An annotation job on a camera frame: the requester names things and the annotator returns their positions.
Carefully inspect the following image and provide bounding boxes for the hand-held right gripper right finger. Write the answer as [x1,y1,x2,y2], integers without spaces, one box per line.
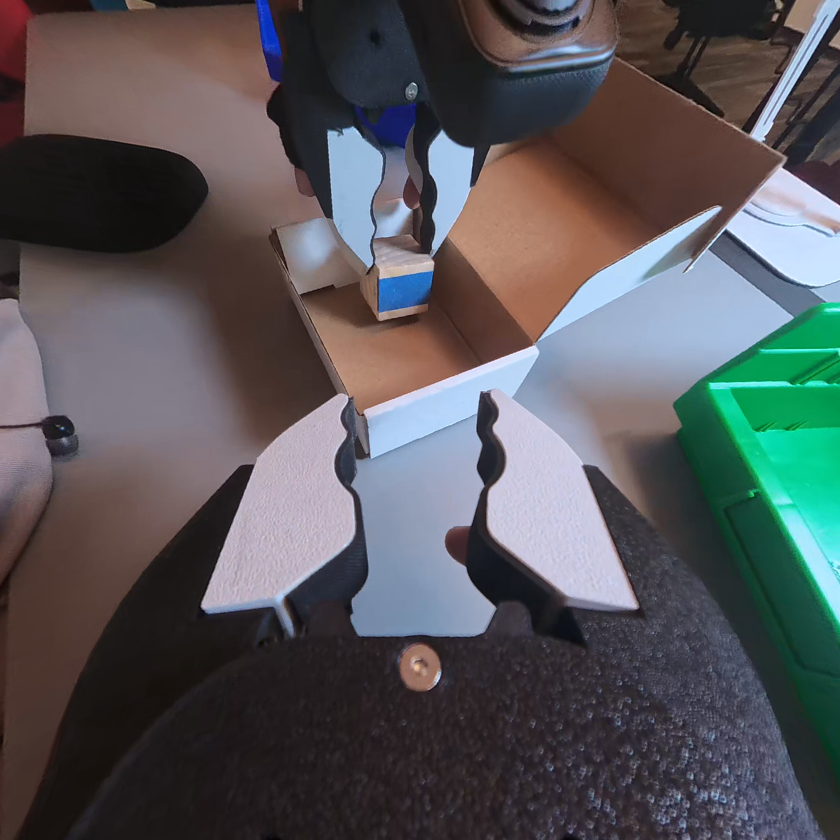
[466,388,641,645]

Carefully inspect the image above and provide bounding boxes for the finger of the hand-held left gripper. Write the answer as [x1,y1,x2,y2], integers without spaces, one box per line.
[326,126,388,273]
[420,121,488,258]

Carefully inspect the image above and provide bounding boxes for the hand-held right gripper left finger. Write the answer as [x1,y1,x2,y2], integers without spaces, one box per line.
[200,392,370,639]

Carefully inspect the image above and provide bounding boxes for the blue plastic bin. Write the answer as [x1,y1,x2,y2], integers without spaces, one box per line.
[256,0,418,149]

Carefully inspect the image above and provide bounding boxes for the wooden cube with blue tape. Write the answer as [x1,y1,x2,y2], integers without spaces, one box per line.
[360,233,436,322]

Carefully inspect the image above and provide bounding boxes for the white cardboard box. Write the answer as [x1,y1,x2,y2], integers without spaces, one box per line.
[270,56,788,460]

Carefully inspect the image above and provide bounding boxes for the green plastic bin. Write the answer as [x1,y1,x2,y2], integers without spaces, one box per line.
[674,302,840,798]

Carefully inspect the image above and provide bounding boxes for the grey cloth bag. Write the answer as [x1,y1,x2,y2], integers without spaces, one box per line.
[0,298,53,585]

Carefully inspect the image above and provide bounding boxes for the black office chair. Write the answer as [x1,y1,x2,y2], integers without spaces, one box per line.
[663,0,788,119]

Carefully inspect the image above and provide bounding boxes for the red fabric item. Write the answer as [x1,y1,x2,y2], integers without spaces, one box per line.
[0,0,34,145]

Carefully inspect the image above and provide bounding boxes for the white slotted bar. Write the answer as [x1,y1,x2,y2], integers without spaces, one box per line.
[742,0,831,142]

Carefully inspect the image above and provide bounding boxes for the black cord stopper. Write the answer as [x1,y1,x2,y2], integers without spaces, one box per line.
[45,415,80,457]

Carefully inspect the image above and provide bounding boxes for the white flat base plate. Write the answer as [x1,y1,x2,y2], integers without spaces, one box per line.
[725,167,840,288]

